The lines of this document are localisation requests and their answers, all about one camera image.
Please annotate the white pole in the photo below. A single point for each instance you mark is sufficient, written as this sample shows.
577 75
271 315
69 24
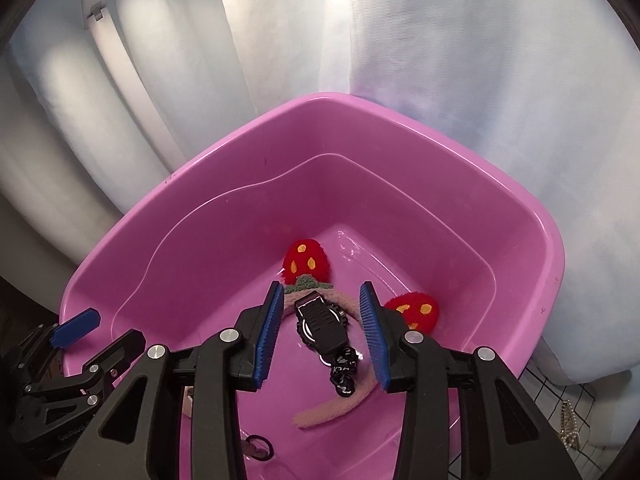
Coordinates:
130 85

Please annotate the pink strawberry headband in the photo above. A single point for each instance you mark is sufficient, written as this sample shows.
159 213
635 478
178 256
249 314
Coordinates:
306 260

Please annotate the pink plastic tub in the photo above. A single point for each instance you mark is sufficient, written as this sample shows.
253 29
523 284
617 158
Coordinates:
210 240

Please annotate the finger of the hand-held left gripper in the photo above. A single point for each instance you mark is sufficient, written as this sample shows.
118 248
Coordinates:
75 327
117 350

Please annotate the white sheer curtain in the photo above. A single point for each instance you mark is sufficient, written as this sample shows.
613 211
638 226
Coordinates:
450 60

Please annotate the pearl hair claw clip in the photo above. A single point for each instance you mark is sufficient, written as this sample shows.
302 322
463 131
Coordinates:
570 435

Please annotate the black wrist watch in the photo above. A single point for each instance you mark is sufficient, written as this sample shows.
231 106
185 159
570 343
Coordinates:
320 327

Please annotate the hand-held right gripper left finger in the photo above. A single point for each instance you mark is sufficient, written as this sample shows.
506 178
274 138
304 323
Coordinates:
265 340

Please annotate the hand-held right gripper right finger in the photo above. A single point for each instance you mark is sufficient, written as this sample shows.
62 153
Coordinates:
374 340

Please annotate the white black-checked tablecloth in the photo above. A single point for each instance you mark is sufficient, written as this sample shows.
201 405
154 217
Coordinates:
545 395

